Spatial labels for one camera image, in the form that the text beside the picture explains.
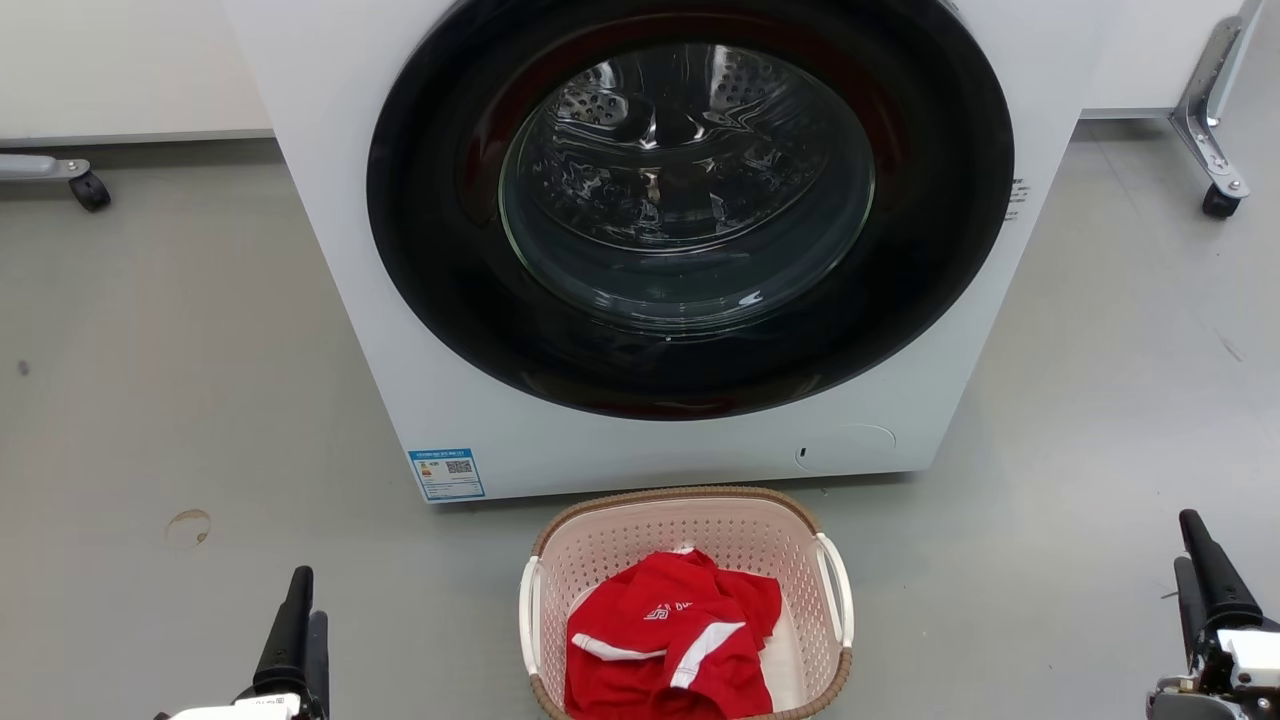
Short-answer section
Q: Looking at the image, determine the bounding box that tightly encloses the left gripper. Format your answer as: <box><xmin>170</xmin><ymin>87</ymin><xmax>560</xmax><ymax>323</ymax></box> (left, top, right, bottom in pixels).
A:
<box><xmin>155</xmin><ymin>565</ymin><xmax>332</xmax><ymax>720</ymax></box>

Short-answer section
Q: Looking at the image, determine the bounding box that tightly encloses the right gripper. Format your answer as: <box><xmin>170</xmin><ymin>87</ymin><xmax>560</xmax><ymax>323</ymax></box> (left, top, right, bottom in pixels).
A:
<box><xmin>1147</xmin><ymin>509</ymin><xmax>1280</xmax><ymax>720</ymax></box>

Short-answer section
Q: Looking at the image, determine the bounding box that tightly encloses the cream plastic laundry basket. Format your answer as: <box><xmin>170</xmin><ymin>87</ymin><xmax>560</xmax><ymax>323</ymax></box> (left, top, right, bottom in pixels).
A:
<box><xmin>518</xmin><ymin>486</ymin><xmax>856</xmax><ymax>720</ymax></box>

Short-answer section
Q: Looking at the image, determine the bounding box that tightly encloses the blue energy label sticker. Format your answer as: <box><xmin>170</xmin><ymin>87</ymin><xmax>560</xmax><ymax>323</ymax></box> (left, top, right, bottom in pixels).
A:
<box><xmin>408</xmin><ymin>448</ymin><xmax>487</xmax><ymax>502</ymax></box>

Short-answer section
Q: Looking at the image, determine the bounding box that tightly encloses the red white-striped shirt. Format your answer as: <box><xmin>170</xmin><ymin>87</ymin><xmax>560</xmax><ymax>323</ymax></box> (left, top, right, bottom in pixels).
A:
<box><xmin>563</xmin><ymin>547</ymin><xmax>784</xmax><ymax>720</ymax></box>

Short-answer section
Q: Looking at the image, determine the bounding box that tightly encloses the white washing machine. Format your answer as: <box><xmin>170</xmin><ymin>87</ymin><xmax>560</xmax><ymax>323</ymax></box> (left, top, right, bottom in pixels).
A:
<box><xmin>222</xmin><ymin>0</ymin><xmax>1111</xmax><ymax>504</ymax></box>

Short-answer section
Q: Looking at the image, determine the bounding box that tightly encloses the black round washer door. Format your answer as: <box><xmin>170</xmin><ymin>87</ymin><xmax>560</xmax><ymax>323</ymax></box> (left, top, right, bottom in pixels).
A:
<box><xmin>366</xmin><ymin>0</ymin><xmax>1016</xmax><ymax>421</ymax></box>

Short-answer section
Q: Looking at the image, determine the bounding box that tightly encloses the grey metal frame leg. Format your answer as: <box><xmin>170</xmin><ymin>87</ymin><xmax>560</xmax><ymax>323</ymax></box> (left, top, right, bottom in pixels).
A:
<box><xmin>1170</xmin><ymin>0</ymin><xmax>1266</xmax><ymax>201</ymax></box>
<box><xmin>0</xmin><ymin>153</ymin><xmax>91</xmax><ymax>183</ymax></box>

